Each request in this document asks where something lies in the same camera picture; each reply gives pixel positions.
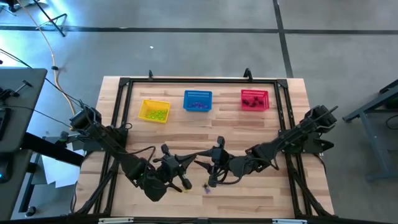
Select black clamp tool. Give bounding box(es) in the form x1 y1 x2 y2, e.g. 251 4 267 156
0 80 33 101

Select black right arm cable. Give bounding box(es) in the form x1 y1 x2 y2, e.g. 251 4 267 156
214 167 249 187

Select red plastic basket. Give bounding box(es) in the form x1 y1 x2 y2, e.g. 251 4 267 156
240 89 271 112

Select black floor stand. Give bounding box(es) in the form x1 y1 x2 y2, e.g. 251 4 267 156
32 0 68 37

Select silver frame bracket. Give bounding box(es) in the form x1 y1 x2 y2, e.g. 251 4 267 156
98 217 135 224
272 218 308 224

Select blue plastic basket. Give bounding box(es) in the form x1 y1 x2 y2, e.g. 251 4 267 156
182 90 213 113

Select white paper sheets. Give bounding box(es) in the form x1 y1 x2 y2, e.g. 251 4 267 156
41 141 85 189

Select blue-grey metal table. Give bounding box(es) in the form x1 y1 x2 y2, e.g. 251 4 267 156
341 79 398 184

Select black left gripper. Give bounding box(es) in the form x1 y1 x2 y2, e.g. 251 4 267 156
156 143 198 191

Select black support beam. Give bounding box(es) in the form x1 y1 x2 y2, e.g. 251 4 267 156
21 132 85 167

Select yellow floor cable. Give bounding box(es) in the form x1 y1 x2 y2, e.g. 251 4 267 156
17 0 77 118

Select yellow plastic basket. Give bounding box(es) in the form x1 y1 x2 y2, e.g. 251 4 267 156
138 99 172 124

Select grey side desk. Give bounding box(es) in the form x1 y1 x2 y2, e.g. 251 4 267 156
0 67 48 220

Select black floor cable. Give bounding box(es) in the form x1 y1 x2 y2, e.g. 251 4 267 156
0 48 85 108

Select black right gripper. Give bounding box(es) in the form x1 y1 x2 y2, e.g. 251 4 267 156
193 135 234 189

